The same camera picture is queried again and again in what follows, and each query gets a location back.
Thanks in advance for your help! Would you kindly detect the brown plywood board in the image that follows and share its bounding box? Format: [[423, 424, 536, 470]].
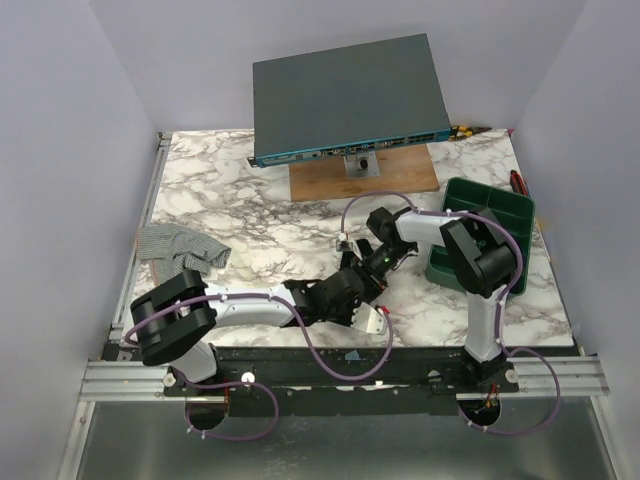
[[289, 144, 440, 202]]

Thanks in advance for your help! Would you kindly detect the grey network switch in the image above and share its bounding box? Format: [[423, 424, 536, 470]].
[[248, 34, 451, 168]]

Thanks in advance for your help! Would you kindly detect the green divided plastic tray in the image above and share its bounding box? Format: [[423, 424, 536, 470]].
[[425, 177, 535, 298]]

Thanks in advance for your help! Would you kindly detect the grey striped underwear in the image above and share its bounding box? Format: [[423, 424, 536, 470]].
[[136, 223, 231, 285]]

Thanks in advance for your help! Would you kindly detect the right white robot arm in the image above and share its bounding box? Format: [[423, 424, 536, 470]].
[[363, 207, 523, 392]]

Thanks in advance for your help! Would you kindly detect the grey metal stand bracket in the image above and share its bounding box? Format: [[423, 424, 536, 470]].
[[343, 152, 380, 180]]

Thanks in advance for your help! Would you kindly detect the black underwear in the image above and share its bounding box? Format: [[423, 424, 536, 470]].
[[340, 258, 388, 303]]

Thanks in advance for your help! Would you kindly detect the blue tape piece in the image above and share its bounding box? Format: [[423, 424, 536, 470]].
[[345, 350, 361, 361]]

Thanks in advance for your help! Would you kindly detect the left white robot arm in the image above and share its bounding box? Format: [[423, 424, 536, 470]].
[[130, 270, 386, 395]]

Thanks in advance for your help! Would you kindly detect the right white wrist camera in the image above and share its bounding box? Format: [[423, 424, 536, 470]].
[[335, 236, 364, 259]]

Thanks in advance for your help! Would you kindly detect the red black utility knife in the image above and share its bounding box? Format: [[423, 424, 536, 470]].
[[509, 170, 530, 197]]

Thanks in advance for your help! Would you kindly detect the aluminium frame rail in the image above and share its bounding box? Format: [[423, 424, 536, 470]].
[[57, 132, 173, 479]]

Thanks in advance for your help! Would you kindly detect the black metal base rail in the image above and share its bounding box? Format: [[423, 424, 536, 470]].
[[164, 347, 519, 418]]

